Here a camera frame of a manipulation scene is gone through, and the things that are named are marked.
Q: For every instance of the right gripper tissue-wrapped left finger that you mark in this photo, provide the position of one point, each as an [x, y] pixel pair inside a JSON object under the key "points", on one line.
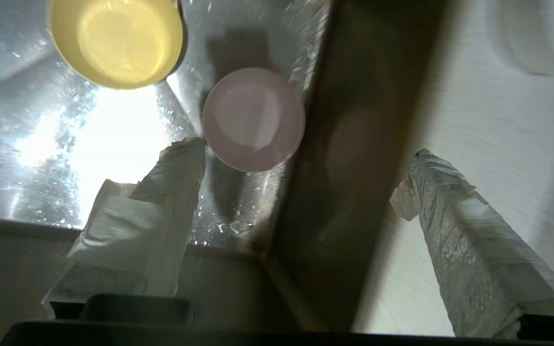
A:
{"points": [[137, 230]]}

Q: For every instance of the right gripper tissue-wrapped right finger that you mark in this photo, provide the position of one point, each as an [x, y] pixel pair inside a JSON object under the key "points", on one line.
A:
{"points": [[474, 250]]}

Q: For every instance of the stainless steel sink basin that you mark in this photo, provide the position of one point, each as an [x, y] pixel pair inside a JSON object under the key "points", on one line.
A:
{"points": [[27, 144]]}

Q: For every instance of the white plastic bowl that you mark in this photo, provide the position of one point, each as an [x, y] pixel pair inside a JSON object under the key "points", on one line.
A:
{"points": [[541, 33]]}

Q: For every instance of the yellow plastic bowl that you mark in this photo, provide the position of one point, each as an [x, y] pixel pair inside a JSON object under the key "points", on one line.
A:
{"points": [[118, 43]]}

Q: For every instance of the pink plastic bowl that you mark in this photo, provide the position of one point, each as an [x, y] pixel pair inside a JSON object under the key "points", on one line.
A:
{"points": [[253, 120]]}

